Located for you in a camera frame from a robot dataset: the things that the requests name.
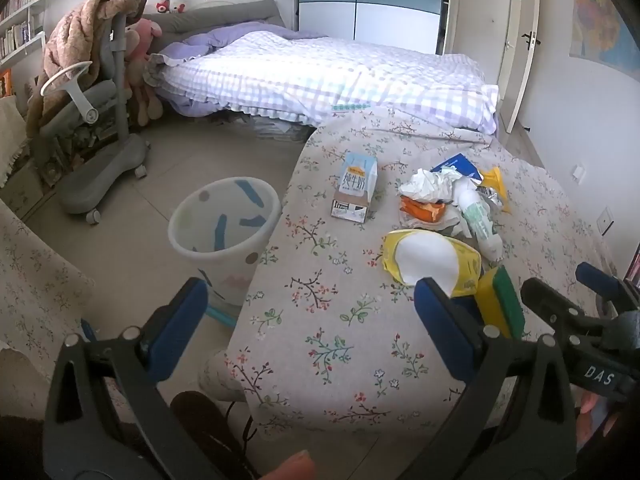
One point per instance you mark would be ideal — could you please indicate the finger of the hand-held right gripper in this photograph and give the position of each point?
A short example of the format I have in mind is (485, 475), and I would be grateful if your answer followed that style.
(600, 282)
(550, 305)

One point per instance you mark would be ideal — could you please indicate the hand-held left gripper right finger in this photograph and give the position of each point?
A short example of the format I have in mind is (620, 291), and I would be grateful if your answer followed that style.
(440, 320)

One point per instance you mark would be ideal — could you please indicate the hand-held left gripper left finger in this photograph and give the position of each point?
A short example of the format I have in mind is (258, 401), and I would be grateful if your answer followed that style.
(175, 325)

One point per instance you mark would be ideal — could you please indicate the yellow and white round package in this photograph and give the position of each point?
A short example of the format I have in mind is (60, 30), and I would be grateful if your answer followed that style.
(425, 257)

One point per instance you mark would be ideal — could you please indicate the white patterned waste bin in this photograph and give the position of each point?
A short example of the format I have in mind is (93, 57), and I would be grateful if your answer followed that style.
(225, 260)

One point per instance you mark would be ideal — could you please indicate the white bottle with green label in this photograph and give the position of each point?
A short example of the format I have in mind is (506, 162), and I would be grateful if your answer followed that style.
(480, 225)

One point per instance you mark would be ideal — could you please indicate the orange snack wrapper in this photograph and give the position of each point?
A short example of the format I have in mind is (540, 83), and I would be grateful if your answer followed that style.
(422, 208)

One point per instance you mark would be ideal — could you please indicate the white tissue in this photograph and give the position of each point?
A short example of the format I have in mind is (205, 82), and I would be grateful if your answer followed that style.
(425, 182)

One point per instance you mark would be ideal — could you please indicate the milk carton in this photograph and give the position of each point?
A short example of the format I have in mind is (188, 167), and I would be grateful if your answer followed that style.
(352, 185)

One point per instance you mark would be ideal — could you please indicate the person's right hand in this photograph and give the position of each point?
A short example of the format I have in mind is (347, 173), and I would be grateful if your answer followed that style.
(586, 410)

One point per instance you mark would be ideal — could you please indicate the person's left hand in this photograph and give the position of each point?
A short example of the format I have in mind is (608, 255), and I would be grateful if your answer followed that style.
(292, 467)

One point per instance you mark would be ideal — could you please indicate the teal bar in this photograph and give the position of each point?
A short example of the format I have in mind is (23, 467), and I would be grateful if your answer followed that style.
(221, 316)

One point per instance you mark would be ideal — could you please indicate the yellow and green sponge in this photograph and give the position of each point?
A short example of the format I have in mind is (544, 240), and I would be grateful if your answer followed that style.
(500, 295)

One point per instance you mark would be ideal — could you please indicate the blue strip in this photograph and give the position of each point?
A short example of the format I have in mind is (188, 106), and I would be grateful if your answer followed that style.
(89, 330)

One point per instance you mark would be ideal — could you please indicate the silver foil wrapper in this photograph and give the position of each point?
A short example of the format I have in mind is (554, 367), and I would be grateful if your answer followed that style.
(487, 196)

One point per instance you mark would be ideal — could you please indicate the floral tablecloth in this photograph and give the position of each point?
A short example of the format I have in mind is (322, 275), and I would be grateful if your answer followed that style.
(325, 260)

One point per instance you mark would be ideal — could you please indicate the yellow packet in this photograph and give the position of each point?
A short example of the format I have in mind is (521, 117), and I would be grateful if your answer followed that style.
(496, 180)

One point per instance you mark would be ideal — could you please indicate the floral cloth cover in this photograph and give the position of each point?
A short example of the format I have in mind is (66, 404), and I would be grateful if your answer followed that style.
(35, 285)

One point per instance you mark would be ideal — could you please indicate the blue tissue packet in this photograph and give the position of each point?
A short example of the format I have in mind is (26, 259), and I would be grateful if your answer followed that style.
(457, 164)

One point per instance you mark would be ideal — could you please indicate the grey swivel chair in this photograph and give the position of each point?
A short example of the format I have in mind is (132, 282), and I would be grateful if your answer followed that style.
(100, 160)

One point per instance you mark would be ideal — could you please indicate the beige woven throw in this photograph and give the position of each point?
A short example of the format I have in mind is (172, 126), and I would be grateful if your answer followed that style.
(11, 140)

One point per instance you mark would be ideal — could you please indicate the bed with checkered quilt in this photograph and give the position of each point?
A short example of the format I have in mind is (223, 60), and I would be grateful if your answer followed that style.
(325, 75)

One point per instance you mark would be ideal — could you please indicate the white inner door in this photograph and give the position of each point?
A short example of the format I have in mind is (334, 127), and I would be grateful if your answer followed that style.
(480, 35)

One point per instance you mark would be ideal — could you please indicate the purple duvet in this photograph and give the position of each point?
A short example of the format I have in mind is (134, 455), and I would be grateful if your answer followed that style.
(210, 42)

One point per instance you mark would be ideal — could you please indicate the pink plush toy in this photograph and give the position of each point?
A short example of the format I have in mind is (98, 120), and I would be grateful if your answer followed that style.
(142, 40)

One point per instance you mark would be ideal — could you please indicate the grey headboard cushion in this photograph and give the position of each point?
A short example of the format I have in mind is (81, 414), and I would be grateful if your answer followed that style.
(215, 15)

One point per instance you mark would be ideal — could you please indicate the red and white plush toy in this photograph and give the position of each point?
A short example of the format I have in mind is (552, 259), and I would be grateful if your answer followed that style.
(162, 6)

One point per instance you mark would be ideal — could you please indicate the white and teal wardrobe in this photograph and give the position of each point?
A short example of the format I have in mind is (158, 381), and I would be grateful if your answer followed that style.
(370, 0)

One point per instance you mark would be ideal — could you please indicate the white bookshelf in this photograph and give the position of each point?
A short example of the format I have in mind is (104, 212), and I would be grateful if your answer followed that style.
(30, 10)

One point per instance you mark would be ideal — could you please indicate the row of books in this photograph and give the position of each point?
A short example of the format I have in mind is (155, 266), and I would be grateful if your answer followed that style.
(17, 0)

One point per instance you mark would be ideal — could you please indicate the white wall switch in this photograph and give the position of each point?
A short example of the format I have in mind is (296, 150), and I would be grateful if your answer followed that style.
(606, 221)

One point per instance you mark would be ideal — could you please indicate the white wall socket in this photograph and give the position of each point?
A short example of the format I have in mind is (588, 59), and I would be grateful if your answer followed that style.
(579, 173)

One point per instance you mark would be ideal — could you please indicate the wall poster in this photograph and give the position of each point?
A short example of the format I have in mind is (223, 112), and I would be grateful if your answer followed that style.
(600, 25)

